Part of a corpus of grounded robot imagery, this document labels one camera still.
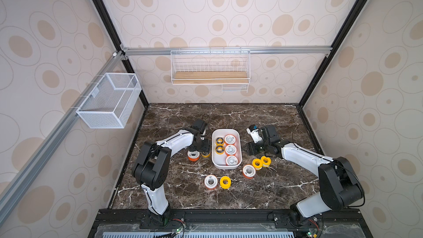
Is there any orange white tape roll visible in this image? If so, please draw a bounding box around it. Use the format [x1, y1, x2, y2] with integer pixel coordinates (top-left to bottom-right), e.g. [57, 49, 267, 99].
[225, 145, 237, 156]
[225, 155, 239, 166]
[187, 151, 200, 162]
[224, 134, 236, 145]
[242, 164, 256, 179]
[204, 175, 219, 190]

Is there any yellow black label tape roll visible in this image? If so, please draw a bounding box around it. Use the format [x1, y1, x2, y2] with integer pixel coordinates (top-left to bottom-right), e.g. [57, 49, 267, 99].
[215, 144, 225, 155]
[201, 152, 211, 158]
[215, 137, 225, 146]

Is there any white plastic storage box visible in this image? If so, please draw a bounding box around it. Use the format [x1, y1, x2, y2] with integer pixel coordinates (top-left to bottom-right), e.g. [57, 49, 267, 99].
[211, 129, 242, 170]

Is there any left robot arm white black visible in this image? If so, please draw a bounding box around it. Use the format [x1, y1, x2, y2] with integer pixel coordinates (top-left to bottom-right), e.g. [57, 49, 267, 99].
[132, 119, 212, 218]

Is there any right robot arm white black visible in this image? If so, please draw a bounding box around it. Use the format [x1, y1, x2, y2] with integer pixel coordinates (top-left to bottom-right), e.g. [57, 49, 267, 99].
[247, 125, 365, 226]

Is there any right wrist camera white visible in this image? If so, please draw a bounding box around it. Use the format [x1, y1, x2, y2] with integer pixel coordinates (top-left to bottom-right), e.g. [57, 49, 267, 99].
[247, 125, 263, 144]

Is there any white wire shelf wooden board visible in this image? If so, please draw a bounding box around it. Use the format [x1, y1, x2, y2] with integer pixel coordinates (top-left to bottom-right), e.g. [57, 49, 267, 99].
[170, 52, 251, 91]

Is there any white mesh wire basket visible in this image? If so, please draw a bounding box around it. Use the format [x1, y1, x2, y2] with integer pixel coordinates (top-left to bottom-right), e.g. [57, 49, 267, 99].
[76, 73, 142, 129]

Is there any aluminium rail back wall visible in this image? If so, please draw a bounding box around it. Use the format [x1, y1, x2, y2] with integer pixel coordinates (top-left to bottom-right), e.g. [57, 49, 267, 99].
[122, 46, 332, 56]

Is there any aluminium rail wall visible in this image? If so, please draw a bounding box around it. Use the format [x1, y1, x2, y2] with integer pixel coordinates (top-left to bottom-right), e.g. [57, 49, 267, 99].
[1, 51, 124, 225]
[122, 46, 332, 56]

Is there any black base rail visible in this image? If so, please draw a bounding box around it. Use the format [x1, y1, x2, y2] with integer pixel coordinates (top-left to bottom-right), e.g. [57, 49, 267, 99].
[88, 209, 372, 238]

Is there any aluminium rail left wall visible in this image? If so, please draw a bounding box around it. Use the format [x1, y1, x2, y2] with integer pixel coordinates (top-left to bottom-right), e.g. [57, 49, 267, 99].
[1, 51, 124, 225]

